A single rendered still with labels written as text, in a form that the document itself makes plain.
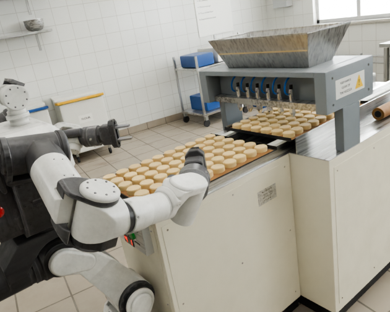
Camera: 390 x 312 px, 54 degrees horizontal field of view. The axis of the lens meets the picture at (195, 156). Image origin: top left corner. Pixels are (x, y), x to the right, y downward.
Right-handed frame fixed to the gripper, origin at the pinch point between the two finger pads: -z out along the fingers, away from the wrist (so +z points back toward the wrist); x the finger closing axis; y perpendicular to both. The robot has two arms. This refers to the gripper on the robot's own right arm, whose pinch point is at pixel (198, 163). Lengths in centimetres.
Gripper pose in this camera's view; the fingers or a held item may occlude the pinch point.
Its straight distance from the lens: 115.6
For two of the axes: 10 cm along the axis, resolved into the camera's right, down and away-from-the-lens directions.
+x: -1.6, -9.3, -3.4
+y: -9.8, 1.1, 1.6
